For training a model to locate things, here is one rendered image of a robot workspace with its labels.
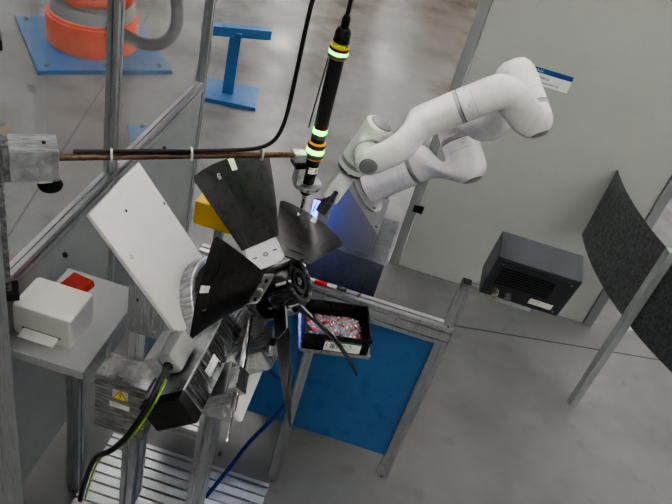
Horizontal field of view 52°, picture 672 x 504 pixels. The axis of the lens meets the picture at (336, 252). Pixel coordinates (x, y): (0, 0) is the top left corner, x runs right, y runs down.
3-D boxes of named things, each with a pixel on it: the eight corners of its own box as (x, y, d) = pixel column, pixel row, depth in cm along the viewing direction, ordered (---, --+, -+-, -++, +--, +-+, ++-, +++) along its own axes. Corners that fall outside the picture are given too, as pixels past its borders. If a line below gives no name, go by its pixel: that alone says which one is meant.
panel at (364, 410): (190, 392, 280) (209, 268, 241) (191, 391, 280) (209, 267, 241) (384, 455, 277) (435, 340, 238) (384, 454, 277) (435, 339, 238)
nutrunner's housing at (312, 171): (300, 198, 171) (342, 17, 144) (295, 189, 174) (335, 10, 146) (314, 198, 173) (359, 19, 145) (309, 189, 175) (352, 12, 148)
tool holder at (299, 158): (291, 194, 167) (298, 160, 161) (281, 178, 172) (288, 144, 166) (324, 193, 171) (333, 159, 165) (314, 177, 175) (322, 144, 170)
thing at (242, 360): (250, 317, 179) (225, 444, 156) (245, 313, 178) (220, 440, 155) (257, 315, 178) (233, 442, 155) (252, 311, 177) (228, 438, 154)
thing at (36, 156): (3, 186, 137) (1, 149, 132) (2, 166, 142) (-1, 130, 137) (59, 184, 141) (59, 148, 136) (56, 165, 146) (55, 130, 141)
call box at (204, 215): (191, 226, 226) (195, 200, 220) (202, 211, 234) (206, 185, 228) (238, 241, 225) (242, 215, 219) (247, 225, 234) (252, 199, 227)
